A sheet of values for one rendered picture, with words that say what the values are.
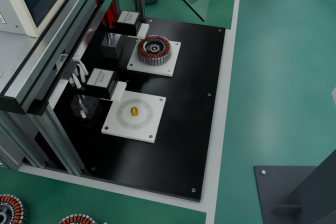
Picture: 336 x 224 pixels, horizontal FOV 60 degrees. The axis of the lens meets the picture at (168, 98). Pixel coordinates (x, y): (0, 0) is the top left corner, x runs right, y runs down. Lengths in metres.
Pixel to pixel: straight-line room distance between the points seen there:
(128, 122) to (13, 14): 0.41
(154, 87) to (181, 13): 0.40
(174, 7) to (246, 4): 1.44
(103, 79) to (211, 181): 0.38
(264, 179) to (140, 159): 0.97
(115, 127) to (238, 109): 1.14
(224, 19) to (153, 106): 0.51
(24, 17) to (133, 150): 0.42
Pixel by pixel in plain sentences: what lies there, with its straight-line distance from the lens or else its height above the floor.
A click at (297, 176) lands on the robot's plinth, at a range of 1.71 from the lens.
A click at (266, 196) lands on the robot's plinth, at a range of 1.61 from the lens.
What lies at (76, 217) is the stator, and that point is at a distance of 0.74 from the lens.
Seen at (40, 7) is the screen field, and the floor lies 1.15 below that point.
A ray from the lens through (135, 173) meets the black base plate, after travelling 0.77.
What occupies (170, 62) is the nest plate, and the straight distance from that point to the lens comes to 0.96.
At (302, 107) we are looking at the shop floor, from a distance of 1.98.
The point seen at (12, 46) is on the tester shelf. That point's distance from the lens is 0.60.
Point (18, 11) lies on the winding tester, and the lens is 0.57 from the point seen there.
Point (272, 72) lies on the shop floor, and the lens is 2.09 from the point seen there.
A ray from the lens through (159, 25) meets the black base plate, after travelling 1.11.
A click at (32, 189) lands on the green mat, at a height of 0.75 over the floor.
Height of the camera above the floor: 1.48
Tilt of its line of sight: 54 degrees down
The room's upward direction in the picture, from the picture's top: straight up
